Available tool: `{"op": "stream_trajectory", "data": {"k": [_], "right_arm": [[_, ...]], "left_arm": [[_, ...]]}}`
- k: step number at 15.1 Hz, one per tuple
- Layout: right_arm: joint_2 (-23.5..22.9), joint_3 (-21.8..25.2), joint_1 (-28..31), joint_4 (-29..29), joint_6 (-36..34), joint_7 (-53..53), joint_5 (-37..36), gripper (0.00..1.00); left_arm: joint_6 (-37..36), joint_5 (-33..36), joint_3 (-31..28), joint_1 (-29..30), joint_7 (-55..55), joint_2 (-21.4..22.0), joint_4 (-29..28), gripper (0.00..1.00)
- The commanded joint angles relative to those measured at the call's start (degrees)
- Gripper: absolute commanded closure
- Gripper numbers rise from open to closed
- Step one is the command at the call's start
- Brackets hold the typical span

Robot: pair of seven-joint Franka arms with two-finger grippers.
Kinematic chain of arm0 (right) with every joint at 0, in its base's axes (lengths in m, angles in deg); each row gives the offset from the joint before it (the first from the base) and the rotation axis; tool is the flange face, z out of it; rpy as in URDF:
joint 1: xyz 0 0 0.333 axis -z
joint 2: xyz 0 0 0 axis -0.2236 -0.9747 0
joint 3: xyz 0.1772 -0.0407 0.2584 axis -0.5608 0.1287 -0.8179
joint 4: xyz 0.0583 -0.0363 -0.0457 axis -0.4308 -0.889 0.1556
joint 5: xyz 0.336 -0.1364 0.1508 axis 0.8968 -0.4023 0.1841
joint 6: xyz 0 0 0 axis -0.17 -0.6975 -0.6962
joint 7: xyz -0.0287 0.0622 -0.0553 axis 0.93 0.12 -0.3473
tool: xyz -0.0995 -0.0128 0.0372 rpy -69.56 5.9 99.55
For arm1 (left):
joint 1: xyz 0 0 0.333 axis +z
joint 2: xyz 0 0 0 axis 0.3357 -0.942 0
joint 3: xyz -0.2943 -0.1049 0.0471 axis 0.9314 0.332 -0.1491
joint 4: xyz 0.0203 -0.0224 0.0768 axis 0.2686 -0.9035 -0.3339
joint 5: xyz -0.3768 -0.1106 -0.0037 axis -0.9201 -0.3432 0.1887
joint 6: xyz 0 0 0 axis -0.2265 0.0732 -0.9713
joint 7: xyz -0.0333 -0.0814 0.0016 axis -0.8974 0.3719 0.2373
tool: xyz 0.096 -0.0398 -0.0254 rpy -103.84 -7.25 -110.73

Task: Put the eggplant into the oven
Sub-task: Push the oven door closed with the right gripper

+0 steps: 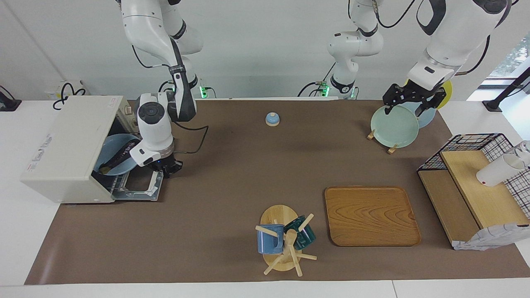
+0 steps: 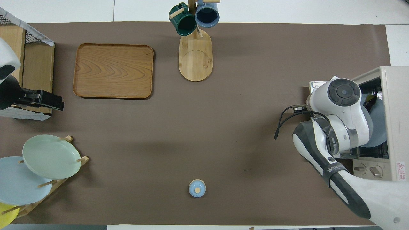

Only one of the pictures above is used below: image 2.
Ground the light blue round plate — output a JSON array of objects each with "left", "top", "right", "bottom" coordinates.
[{"left": 361, "top": 96, "right": 388, "bottom": 148}]

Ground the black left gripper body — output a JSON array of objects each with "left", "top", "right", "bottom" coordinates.
[{"left": 0, "top": 75, "right": 42, "bottom": 111}]

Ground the wire basket wooden shelf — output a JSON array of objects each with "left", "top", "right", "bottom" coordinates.
[{"left": 0, "top": 7, "right": 55, "bottom": 121}]

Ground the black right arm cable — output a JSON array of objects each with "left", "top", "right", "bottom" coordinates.
[{"left": 275, "top": 105, "right": 329, "bottom": 140}]

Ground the dark green mug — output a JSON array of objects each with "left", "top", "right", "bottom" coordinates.
[{"left": 169, "top": 3, "right": 197, "bottom": 36}]

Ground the blue mug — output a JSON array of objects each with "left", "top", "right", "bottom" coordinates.
[{"left": 195, "top": 0, "right": 220, "bottom": 28}]

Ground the pale green racked plate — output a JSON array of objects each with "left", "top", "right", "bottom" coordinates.
[{"left": 22, "top": 134, "right": 81, "bottom": 180}]

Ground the wooden mug tree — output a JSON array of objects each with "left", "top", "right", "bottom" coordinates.
[{"left": 169, "top": 0, "right": 221, "bottom": 82}]

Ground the yellow racked plate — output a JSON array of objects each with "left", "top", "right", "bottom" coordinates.
[{"left": 0, "top": 202, "right": 20, "bottom": 226}]

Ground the white toaster oven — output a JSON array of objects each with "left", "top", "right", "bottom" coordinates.
[{"left": 308, "top": 66, "right": 409, "bottom": 182}]

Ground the light blue racked plate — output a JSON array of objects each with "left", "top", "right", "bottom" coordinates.
[{"left": 0, "top": 156, "right": 53, "bottom": 206}]

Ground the wooden serving tray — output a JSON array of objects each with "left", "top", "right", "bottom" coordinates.
[{"left": 73, "top": 43, "right": 154, "bottom": 99}]

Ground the wooden plate rack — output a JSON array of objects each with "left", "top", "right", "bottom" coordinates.
[{"left": 10, "top": 136, "right": 90, "bottom": 219}]

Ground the grid patterned fabric liner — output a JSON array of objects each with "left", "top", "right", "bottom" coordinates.
[{"left": 0, "top": 7, "right": 55, "bottom": 121}]

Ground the brown table mat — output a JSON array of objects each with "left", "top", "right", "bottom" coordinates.
[{"left": 0, "top": 22, "right": 392, "bottom": 226}]

